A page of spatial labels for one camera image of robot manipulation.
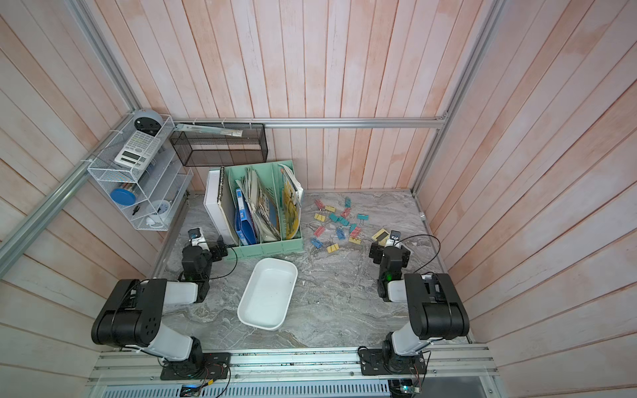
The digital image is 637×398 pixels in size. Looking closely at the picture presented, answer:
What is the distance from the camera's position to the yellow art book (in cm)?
89

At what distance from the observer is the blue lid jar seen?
0.77 meters

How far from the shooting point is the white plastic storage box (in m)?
0.85
